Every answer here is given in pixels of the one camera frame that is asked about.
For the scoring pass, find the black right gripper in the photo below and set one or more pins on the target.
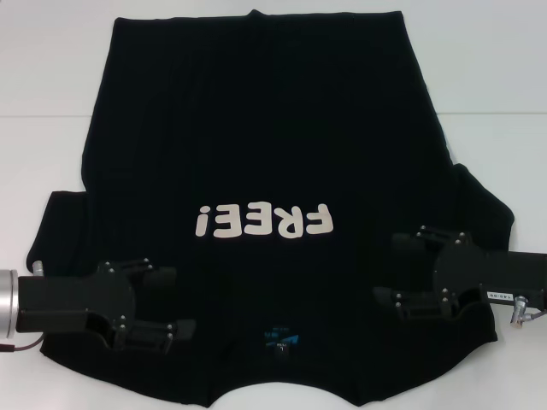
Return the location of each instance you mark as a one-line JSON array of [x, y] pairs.
[[478, 277]]

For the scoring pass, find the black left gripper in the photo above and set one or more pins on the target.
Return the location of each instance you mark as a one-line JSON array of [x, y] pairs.
[[77, 301]]

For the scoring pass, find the black shirt with FREE print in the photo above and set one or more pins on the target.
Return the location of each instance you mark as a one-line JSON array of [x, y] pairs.
[[256, 128]]

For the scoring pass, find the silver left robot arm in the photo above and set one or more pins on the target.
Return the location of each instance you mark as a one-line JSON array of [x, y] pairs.
[[7, 303]]

